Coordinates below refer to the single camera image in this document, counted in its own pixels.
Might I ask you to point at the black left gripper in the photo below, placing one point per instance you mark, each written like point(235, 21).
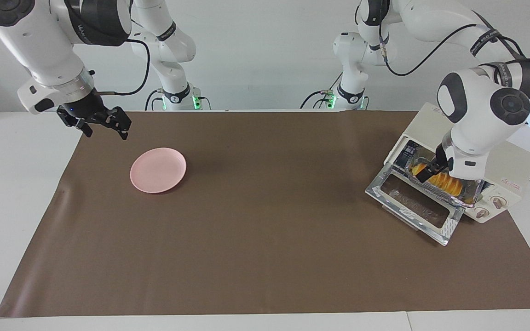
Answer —
point(443, 158)

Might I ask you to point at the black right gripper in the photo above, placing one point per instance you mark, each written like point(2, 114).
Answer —
point(85, 108)

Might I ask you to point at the yellow twisted bread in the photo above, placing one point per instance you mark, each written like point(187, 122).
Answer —
point(449, 184)

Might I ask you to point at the silver foil tray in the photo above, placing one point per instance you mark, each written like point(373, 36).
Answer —
point(474, 191)

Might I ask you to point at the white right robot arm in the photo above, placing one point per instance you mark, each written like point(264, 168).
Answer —
point(39, 41)

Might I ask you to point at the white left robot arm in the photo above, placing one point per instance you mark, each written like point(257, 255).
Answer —
point(476, 105)

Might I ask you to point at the metal oven rack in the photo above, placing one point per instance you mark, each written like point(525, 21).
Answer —
point(410, 149)

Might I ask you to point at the silver glass oven door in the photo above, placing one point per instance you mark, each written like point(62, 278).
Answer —
point(412, 202)

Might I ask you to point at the cream oven knob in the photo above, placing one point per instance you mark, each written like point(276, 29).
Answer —
point(481, 213)
point(498, 202)

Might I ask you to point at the cream toaster oven body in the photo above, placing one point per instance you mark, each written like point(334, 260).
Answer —
point(509, 161)

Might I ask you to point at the pink round plate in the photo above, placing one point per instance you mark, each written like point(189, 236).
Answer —
point(157, 170)

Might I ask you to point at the brown table mat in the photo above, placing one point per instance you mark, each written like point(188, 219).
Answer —
point(265, 276)

